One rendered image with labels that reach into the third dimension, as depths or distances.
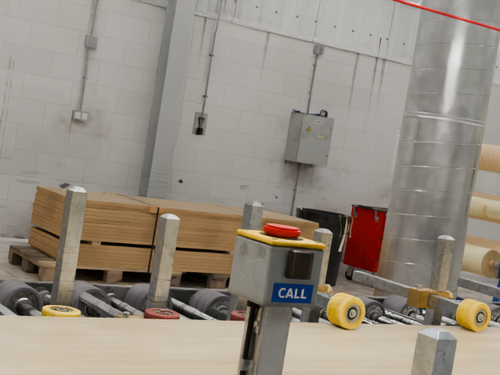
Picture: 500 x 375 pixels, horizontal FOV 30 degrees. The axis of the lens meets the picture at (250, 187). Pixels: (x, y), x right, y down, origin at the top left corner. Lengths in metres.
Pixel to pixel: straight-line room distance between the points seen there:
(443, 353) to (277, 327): 0.26
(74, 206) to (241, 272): 1.10
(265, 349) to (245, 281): 0.07
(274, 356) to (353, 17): 9.27
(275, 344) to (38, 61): 7.52
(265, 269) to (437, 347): 0.29
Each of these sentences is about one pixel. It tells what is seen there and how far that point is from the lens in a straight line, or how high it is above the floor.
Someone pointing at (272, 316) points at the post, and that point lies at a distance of 0.99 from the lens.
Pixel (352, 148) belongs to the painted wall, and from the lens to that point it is 10.23.
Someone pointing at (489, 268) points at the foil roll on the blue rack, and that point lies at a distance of 8.52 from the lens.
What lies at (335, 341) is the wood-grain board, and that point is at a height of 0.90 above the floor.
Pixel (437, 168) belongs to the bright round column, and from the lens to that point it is 5.38.
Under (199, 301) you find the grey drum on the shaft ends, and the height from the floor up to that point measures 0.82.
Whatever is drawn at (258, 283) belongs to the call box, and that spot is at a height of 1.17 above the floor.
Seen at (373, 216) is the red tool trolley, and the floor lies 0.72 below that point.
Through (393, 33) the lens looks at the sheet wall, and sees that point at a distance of 10.54.
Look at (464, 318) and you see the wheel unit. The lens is 2.58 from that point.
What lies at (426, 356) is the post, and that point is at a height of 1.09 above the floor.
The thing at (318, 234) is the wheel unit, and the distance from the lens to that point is 2.43.
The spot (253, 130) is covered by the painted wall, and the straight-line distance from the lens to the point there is 9.46.
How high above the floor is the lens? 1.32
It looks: 3 degrees down
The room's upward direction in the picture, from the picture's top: 9 degrees clockwise
